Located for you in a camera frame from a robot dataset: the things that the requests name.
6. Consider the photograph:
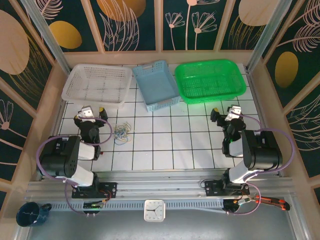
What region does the thin blue cable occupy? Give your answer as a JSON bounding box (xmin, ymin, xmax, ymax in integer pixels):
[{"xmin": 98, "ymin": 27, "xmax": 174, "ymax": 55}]
[
  {"xmin": 113, "ymin": 126, "xmax": 130, "ymax": 140},
  {"xmin": 114, "ymin": 134, "xmax": 135, "ymax": 146}
]

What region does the thin yellow cable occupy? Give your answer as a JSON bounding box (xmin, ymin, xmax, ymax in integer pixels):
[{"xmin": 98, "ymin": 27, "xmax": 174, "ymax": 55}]
[
  {"xmin": 118, "ymin": 121, "xmax": 133, "ymax": 133},
  {"xmin": 116, "ymin": 122, "xmax": 132, "ymax": 137},
  {"xmin": 119, "ymin": 128, "xmax": 135, "ymax": 143}
]

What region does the white perforated plastic basket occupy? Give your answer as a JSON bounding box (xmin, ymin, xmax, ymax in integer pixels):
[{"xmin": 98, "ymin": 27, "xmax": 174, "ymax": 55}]
[{"xmin": 61, "ymin": 63, "xmax": 133, "ymax": 110}]

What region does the green plastic basket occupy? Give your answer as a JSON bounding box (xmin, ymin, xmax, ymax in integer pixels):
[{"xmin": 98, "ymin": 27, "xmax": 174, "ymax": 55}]
[{"xmin": 174, "ymin": 58, "xmax": 248, "ymax": 105}]

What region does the light blue plastic basket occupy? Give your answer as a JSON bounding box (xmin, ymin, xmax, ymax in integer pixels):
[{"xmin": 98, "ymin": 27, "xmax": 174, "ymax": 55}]
[{"xmin": 131, "ymin": 59, "xmax": 181, "ymax": 113}]

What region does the orange black box cutter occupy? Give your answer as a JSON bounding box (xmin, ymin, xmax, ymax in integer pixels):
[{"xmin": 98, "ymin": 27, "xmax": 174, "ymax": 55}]
[{"xmin": 254, "ymin": 195, "xmax": 292, "ymax": 211}]

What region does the white square analog clock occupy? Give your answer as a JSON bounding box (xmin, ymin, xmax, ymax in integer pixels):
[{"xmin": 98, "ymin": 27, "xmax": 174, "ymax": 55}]
[{"xmin": 143, "ymin": 199, "xmax": 166, "ymax": 223}]

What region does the dark blue mug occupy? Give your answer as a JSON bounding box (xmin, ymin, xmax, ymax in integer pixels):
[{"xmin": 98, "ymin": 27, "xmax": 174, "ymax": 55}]
[{"xmin": 16, "ymin": 201, "xmax": 53, "ymax": 228}]

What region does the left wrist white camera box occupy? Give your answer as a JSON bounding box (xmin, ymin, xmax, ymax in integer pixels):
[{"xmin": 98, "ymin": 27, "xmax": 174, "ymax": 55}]
[{"xmin": 79, "ymin": 105, "xmax": 97, "ymax": 123}]

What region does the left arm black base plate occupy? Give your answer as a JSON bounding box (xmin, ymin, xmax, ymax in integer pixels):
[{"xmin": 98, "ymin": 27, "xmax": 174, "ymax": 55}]
[{"xmin": 71, "ymin": 181, "xmax": 118, "ymax": 200}]

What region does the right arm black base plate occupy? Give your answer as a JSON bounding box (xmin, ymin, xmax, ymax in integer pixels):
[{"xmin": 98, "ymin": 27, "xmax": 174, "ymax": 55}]
[{"xmin": 204, "ymin": 179, "xmax": 251, "ymax": 198}]

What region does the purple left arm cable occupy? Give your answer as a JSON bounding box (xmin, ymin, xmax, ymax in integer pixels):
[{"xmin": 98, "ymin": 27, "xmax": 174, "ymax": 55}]
[{"xmin": 36, "ymin": 116, "xmax": 113, "ymax": 216}]

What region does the grey slotted cable duct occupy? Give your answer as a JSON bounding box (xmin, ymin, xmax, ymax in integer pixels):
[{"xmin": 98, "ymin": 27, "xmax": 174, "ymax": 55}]
[{"xmin": 48, "ymin": 199, "xmax": 226, "ymax": 212}]

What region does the aluminium frame post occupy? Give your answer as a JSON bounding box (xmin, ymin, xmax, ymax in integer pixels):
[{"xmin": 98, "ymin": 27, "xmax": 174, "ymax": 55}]
[
  {"xmin": 19, "ymin": 0, "xmax": 74, "ymax": 76},
  {"xmin": 244, "ymin": 0, "xmax": 293, "ymax": 74}
]

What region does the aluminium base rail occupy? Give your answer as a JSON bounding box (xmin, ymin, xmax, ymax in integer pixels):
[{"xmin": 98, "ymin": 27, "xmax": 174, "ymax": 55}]
[{"xmin": 24, "ymin": 171, "xmax": 293, "ymax": 201}]

